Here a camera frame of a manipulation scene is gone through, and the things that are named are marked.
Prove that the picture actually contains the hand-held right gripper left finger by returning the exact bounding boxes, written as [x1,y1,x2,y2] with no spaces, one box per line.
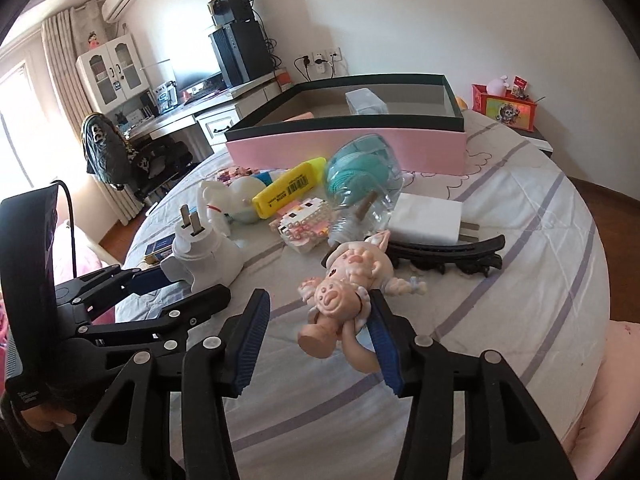
[52,288,271,480]

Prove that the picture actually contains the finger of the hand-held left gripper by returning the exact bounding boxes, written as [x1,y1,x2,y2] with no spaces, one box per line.
[55,266,169,322]
[76,284,232,357]

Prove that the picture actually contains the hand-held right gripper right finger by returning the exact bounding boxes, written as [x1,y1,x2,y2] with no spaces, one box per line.
[369,289,578,480]

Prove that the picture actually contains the white figurine plug night light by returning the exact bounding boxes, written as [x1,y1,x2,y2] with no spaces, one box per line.
[172,180,244,293]

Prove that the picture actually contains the pink pig figurine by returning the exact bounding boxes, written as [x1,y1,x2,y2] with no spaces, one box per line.
[298,230,429,374]

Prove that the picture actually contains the small pink block toy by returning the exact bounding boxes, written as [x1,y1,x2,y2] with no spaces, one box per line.
[269,197,335,257]

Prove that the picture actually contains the pink block doughnut toy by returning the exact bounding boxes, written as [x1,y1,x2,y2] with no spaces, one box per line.
[216,164,253,187]

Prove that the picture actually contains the pink box with green rim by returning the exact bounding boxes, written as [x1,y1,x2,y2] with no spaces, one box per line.
[224,73,469,177]

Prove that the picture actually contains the person's left hand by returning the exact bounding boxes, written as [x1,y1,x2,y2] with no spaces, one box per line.
[21,400,77,432]

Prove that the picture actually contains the small dark blue box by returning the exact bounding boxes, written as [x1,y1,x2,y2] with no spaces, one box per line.
[144,240,175,264]

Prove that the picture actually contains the pink cloth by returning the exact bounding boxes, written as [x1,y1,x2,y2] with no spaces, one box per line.
[562,320,640,480]
[50,219,118,331]

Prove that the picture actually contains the white radiator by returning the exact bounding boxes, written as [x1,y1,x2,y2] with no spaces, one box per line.
[101,180,147,227]

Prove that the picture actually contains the white round toy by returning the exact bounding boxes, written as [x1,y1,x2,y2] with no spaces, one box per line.
[227,176,267,224]

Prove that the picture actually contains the black hair clip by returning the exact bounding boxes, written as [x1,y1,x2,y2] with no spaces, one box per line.
[364,234,506,277]

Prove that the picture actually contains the black office chair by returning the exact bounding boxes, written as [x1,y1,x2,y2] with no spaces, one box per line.
[81,112,195,207]

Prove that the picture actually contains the white power adapter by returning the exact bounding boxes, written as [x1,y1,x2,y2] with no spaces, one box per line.
[389,192,482,248]

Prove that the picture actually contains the yellow highlighter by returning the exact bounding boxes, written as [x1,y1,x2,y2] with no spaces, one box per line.
[251,157,327,220]

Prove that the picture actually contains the white desk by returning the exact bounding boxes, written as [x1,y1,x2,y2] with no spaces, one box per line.
[125,72,283,161]

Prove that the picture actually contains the clear case with teal macarons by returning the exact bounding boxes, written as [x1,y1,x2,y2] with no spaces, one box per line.
[324,132,407,247]

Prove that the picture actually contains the beige curtain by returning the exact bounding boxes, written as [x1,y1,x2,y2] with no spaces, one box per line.
[39,0,128,211]

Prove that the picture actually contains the computer monitor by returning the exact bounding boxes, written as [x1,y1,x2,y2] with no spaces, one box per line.
[172,57,226,93]

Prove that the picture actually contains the white glass-door cabinet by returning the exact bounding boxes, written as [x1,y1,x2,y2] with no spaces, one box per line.
[76,34,152,112]

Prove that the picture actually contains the black computer tower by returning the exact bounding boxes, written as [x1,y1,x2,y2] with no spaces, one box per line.
[208,20,274,89]

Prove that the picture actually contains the clear plastic box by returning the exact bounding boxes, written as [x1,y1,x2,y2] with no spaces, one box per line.
[345,87,389,117]

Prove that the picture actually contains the dark nightstand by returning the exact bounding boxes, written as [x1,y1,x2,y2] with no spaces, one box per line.
[517,124,554,157]

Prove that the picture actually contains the red decorated box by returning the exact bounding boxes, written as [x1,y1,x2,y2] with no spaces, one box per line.
[471,83,541,134]

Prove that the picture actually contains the black box on tower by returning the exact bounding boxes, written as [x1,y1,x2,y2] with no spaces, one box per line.
[209,0,257,27]

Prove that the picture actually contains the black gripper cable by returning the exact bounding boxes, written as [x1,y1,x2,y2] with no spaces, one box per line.
[50,179,79,281]

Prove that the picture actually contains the wall sockets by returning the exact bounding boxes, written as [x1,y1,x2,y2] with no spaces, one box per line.
[299,47,344,70]

